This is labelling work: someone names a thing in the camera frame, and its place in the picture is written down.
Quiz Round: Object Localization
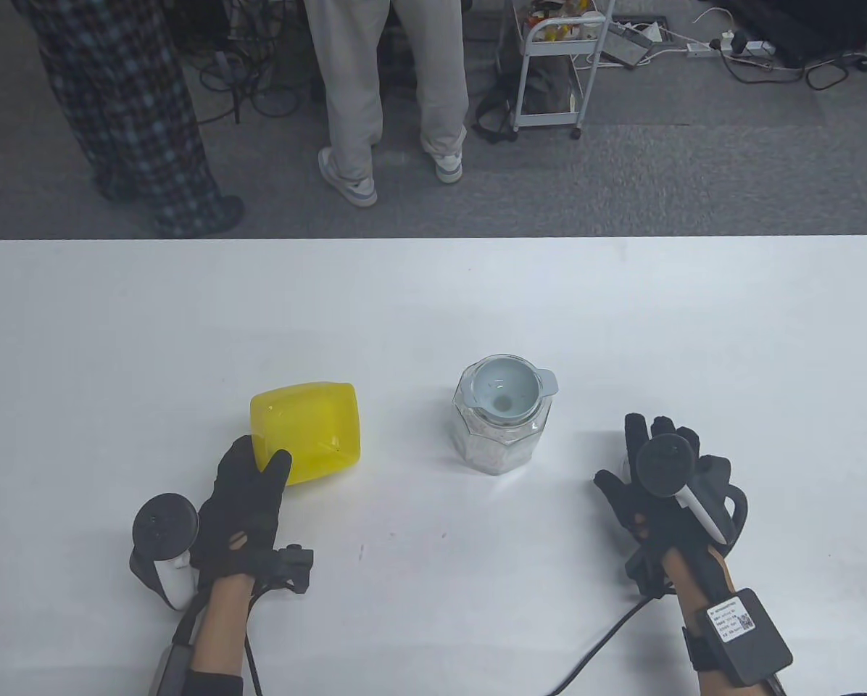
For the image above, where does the person's left hand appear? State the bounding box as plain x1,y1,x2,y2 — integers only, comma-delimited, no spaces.
191,435,293,581

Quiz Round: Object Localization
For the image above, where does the person's right hand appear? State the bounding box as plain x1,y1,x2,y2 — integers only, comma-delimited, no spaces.
594,413,750,595

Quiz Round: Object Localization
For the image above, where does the yellow plastic container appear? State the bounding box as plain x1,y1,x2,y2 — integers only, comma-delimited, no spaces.
250,382,362,488

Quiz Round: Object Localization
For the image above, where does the clear glass jar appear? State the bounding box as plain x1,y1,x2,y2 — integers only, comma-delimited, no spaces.
453,354,554,476

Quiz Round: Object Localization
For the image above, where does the pale blue funnel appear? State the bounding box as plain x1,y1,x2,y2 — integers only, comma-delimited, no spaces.
465,355,559,425

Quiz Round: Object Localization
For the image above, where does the person's right forearm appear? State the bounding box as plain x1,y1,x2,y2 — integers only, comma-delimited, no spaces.
662,547,768,696

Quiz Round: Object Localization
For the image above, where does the plain black forearm box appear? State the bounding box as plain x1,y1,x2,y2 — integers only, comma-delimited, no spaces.
147,644,246,696

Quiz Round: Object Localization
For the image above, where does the person's left forearm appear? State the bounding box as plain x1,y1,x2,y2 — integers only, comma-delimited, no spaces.
187,576,257,696

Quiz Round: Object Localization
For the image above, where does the black and white controller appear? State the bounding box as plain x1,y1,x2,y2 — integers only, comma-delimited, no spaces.
129,493,201,611
636,435,728,544

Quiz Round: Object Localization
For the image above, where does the black box with white label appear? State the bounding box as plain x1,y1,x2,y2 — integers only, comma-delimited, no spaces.
684,589,795,688

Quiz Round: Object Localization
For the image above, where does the white sneaker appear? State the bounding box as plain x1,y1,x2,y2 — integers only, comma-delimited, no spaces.
318,147,378,209
420,133,467,184

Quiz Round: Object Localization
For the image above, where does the black bag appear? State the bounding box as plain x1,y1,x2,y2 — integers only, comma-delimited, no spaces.
473,54,579,144

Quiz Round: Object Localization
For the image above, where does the white power strip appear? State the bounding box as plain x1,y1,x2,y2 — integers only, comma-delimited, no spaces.
686,40,777,59

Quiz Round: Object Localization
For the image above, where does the white wheeled cart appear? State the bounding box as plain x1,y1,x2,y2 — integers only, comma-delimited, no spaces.
502,0,615,140

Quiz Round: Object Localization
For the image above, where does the pile of colourful packets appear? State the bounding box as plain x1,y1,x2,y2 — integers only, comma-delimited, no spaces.
524,0,605,41

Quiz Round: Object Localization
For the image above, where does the black fabric bundle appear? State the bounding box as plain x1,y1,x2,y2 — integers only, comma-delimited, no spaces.
723,0,867,67

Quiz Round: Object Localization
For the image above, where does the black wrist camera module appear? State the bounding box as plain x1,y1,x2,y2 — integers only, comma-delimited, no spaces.
626,544,673,599
260,545,315,597

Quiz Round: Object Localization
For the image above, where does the smooth black cable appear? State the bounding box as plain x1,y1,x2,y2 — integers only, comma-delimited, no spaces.
546,591,648,696

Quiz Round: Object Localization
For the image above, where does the tangle of black floor cables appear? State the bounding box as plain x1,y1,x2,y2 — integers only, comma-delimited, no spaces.
183,0,315,125

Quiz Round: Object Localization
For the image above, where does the black looped floor cable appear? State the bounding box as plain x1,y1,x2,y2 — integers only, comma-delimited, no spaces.
716,47,851,91

